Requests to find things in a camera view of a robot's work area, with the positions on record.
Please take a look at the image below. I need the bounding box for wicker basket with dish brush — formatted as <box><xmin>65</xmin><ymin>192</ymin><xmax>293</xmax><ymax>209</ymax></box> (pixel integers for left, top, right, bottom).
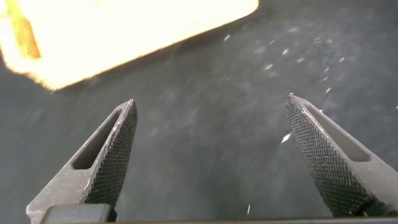
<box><xmin>0</xmin><ymin>0</ymin><xmax>260</xmax><ymax>91</ymax></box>

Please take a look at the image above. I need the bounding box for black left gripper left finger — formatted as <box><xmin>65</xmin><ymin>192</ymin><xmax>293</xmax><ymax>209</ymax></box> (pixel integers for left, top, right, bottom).
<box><xmin>25</xmin><ymin>98</ymin><xmax>139</xmax><ymax>223</ymax></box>

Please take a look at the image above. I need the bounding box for black tablecloth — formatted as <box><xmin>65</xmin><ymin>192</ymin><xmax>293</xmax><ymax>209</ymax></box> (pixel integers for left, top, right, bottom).
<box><xmin>0</xmin><ymin>0</ymin><xmax>398</xmax><ymax>224</ymax></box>

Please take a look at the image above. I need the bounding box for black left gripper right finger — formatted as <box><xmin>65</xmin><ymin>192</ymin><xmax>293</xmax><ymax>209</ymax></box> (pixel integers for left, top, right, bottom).
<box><xmin>284</xmin><ymin>92</ymin><xmax>398</xmax><ymax>218</ymax></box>

